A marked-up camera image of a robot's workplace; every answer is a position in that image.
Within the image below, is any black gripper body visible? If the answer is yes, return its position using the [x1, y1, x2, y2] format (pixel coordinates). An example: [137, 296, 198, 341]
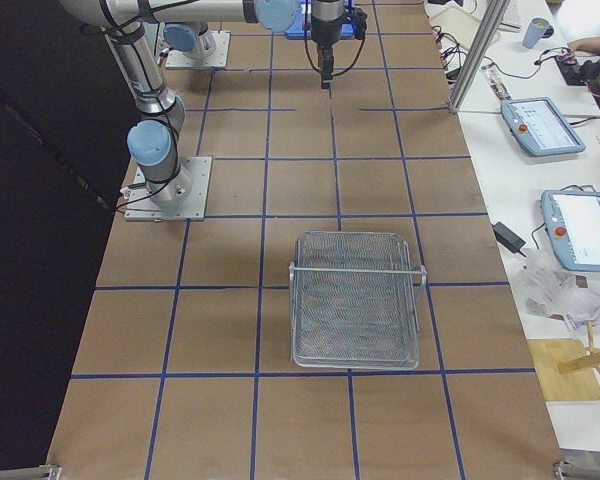
[311, 0, 342, 47]

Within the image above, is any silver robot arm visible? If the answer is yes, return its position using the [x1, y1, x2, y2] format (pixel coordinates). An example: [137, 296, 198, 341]
[62, 1, 300, 220]
[163, 22, 217, 60]

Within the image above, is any person's hand at desk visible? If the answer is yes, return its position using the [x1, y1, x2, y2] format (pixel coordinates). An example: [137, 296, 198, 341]
[567, 36, 600, 56]

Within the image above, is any blue box at table end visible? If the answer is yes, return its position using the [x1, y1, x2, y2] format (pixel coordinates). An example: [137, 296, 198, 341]
[284, 0, 356, 40]

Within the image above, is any white tray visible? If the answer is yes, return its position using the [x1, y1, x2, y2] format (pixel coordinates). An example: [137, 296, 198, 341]
[429, 3, 480, 40]

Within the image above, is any light blue cup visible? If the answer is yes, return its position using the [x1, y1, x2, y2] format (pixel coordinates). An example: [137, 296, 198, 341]
[522, 17, 553, 49]

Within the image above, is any upper teach pendant tablet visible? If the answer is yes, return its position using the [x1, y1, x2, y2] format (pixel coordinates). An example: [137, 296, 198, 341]
[500, 97, 586, 157]

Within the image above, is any teach pendant tablet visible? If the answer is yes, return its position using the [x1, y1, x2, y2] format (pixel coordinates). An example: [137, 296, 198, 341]
[500, 97, 586, 157]
[540, 190, 600, 272]

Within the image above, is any black power adapter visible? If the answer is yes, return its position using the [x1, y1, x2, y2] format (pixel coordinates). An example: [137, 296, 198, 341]
[492, 222, 526, 254]

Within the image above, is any lower teach pendant tablet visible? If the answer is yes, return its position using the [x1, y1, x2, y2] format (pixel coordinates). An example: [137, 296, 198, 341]
[540, 190, 600, 272]

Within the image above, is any crumpled clear plastic bag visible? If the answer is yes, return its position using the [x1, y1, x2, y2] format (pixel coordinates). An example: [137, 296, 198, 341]
[516, 248, 600, 333]

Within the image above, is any wooden stick stand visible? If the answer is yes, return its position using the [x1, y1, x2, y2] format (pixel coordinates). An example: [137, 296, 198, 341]
[558, 321, 600, 375]

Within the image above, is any wooden board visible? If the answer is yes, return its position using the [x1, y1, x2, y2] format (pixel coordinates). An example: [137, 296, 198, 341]
[528, 339, 600, 402]

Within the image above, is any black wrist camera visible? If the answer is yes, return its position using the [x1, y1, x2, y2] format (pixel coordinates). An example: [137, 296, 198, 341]
[346, 7, 367, 41]

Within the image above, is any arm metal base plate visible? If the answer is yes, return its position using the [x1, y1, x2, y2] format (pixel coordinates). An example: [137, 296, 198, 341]
[120, 157, 212, 221]
[165, 30, 230, 70]

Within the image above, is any aluminium frame post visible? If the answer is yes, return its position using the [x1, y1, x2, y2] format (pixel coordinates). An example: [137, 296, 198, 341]
[449, 0, 510, 113]

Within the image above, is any silver wire mesh basket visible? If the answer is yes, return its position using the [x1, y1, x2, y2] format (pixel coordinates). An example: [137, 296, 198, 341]
[289, 231, 427, 370]

